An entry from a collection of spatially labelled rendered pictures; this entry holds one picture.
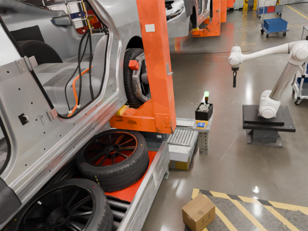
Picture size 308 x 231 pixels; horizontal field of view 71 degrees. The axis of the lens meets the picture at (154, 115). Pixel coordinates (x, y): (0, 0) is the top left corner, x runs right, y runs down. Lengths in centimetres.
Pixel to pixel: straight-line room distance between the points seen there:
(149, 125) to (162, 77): 53
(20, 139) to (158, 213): 129
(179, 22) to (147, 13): 322
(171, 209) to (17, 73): 159
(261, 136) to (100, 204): 194
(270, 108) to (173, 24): 303
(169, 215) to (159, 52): 138
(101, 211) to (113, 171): 37
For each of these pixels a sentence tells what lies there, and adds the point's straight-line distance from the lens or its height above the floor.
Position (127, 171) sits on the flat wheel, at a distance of 186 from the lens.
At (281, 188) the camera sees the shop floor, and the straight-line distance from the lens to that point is 237.
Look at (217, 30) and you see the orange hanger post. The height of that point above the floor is 66.
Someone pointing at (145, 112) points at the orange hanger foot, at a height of 73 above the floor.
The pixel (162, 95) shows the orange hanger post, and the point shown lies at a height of 93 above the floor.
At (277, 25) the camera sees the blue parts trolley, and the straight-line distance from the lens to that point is 768.
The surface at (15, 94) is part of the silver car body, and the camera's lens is 137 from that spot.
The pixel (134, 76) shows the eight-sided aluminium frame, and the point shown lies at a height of 97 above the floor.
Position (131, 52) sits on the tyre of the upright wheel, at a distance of 239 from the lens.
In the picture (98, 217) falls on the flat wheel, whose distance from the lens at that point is 157.
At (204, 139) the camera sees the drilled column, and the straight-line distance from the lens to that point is 245.
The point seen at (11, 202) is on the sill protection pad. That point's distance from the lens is 144.
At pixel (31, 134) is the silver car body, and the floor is 108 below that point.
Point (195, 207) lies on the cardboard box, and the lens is 189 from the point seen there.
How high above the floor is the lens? 171
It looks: 30 degrees down
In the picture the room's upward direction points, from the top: 9 degrees counter-clockwise
